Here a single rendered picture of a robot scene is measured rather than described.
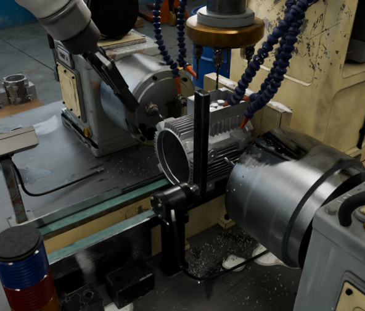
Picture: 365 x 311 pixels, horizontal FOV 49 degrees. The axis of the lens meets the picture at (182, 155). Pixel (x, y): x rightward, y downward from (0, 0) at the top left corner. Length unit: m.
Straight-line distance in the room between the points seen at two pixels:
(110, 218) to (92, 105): 0.45
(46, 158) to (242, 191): 0.86
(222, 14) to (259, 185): 0.38
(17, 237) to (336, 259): 0.46
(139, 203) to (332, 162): 0.52
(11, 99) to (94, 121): 2.24
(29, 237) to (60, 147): 1.02
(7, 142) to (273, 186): 0.65
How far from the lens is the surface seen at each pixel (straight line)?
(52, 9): 0.78
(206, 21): 0.91
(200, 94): 0.78
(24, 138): 1.07
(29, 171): 1.43
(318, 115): 1.06
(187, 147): 0.93
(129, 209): 1.06
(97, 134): 1.39
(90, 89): 1.32
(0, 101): 3.58
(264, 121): 1.02
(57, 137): 1.60
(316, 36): 1.03
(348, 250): 0.65
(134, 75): 1.17
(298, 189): 0.74
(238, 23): 0.90
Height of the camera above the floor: 1.56
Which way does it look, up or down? 32 degrees down
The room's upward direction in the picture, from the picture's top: straight up
